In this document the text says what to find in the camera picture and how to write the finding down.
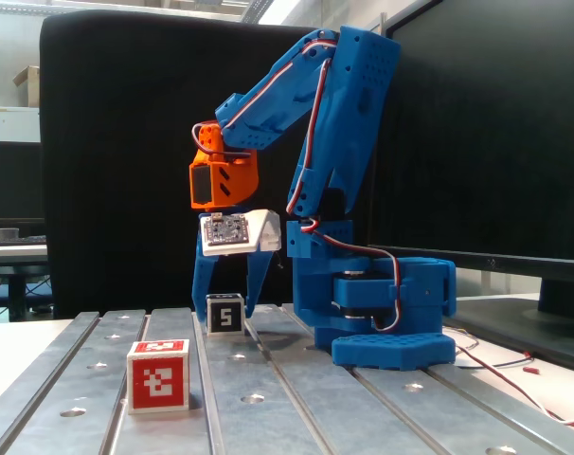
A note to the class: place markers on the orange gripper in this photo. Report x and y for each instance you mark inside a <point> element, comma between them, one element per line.
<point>206,277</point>

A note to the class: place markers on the black cube with number five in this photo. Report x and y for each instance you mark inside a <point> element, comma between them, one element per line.
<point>225,317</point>

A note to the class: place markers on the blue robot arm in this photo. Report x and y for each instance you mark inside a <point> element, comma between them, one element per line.
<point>353,142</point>

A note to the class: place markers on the red cube with white pattern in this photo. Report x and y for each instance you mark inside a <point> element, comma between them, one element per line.
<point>156,384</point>

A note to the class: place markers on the black office chair backrest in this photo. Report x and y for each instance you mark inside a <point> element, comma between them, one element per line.
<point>126,142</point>

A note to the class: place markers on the white background desk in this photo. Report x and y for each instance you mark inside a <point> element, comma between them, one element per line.
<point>12,253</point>

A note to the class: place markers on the grey tape roll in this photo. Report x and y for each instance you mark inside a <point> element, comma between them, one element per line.
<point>6,233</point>

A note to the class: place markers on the small black background monitor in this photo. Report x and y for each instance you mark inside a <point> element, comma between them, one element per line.
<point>14,185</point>

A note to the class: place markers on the white cabinet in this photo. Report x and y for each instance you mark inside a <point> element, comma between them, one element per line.
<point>14,124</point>

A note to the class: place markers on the ceiling light fixture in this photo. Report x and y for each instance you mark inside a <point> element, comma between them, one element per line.
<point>258,9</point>

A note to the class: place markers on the brown cardboard box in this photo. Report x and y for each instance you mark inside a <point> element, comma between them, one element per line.
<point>29,87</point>

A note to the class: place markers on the black Dell monitor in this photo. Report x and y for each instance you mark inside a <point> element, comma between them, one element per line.
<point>505,142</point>

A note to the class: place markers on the white camera mount with board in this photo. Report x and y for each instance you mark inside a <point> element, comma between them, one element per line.
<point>268,232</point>

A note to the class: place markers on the aluminium slotted base plate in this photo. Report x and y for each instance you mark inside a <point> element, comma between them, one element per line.
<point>268,417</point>

